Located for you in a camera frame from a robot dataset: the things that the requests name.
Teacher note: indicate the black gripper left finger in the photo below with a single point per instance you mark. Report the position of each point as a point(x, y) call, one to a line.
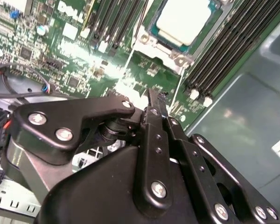
point(151, 163)

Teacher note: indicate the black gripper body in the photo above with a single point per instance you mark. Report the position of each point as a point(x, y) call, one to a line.
point(95, 193)

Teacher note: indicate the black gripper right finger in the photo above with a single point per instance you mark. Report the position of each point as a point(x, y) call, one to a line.
point(193, 168)

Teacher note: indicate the metal locking lever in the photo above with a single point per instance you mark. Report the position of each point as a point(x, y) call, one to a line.
point(140, 21)

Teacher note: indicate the silver CPU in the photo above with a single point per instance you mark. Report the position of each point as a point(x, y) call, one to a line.
point(186, 21)

